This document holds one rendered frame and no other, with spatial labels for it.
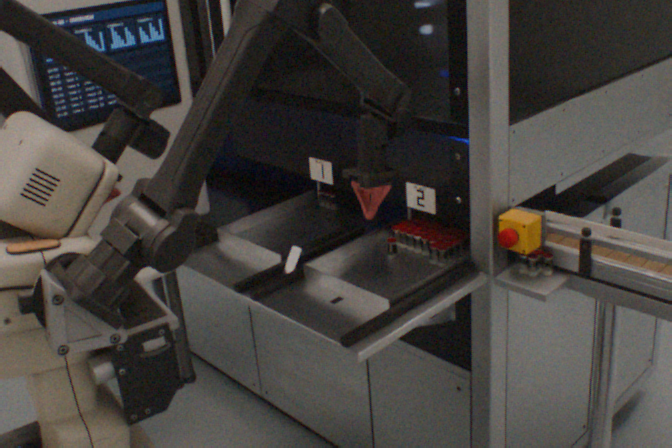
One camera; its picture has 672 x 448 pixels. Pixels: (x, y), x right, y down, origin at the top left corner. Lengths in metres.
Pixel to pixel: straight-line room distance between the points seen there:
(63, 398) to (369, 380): 1.03
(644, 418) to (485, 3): 1.69
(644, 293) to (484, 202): 0.37
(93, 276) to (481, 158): 0.85
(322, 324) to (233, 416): 1.30
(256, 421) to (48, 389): 1.49
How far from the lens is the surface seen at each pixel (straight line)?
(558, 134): 1.72
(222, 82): 0.98
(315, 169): 1.90
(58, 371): 1.26
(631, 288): 1.57
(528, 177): 1.64
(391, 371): 1.99
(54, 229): 1.13
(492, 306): 1.65
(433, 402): 1.93
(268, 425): 2.65
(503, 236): 1.50
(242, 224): 1.92
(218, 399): 2.81
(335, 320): 1.47
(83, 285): 1.01
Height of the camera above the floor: 1.63
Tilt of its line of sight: 21 degrees down
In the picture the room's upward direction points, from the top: 5 degrees counter-clockwise
